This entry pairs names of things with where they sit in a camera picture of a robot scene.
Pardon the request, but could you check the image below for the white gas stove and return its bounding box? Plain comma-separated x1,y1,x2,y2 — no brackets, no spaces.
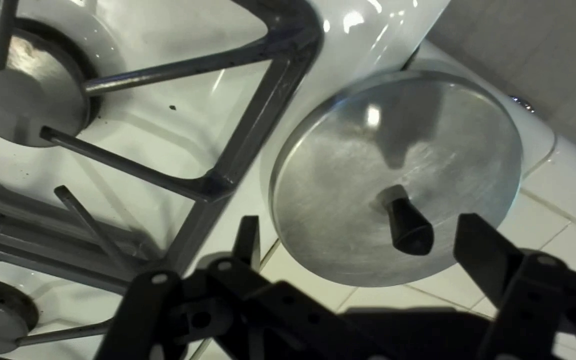
0,0,454,360

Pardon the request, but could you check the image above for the silver round lid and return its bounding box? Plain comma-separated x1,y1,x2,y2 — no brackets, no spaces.
268,68,526,289

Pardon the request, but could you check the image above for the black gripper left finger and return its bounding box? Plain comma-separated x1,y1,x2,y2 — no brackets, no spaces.
95,211,317,360

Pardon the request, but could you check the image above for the black stove grate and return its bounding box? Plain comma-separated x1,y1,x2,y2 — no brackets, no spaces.
0,146,231,348
0,0,326,206

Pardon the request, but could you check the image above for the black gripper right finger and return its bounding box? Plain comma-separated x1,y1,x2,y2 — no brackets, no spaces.
452,210,576,360

